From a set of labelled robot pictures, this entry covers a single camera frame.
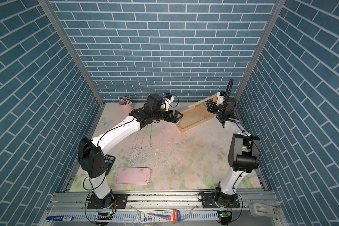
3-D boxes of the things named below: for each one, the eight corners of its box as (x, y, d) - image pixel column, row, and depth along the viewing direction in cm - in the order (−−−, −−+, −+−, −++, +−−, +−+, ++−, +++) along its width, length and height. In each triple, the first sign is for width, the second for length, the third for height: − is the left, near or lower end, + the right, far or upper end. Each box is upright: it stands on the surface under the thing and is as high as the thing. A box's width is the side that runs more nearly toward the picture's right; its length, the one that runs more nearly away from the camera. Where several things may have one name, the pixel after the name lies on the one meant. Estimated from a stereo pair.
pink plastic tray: (114, 184, 81) (112, 183, 79) (118, 168, 87) (117, 166, 85) (149, 184, 81) (148, 183, 79) (151, 168, 87) (150, 166, 85)
